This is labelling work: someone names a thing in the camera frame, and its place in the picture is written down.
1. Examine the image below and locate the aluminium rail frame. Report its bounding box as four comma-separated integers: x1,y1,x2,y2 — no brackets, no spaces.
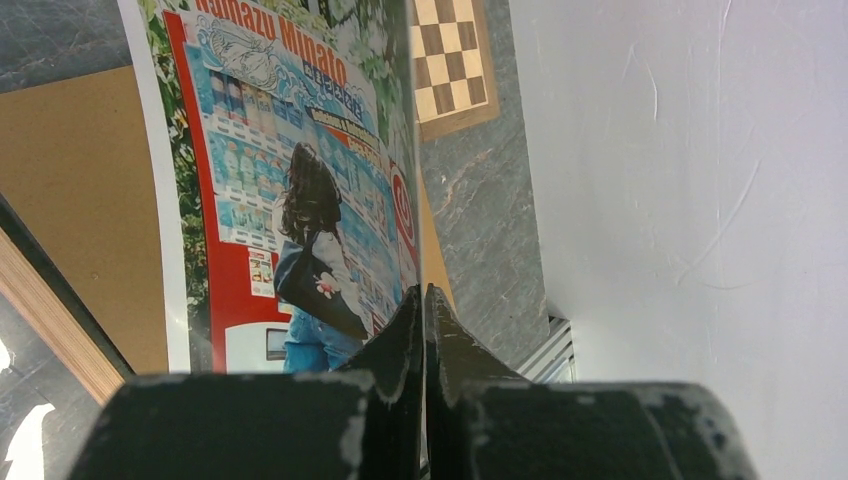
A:
517,317,575,383

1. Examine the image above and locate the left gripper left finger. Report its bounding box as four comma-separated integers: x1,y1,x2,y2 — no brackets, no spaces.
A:
69,287,423,479

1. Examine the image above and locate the wooden picture frame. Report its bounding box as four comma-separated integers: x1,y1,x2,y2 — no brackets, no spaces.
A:
1,233,125,405

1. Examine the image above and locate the colourful printed photo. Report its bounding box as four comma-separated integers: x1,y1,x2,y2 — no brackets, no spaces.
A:
119,0,421,373

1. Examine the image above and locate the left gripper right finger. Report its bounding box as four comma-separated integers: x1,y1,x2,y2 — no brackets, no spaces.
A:
423,286,757,479

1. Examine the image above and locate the wooden chessboard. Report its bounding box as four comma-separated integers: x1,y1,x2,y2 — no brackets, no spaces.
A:
410,0,500,142

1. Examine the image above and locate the brown cardboard backing board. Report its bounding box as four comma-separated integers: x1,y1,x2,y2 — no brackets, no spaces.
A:
0,64,458,376

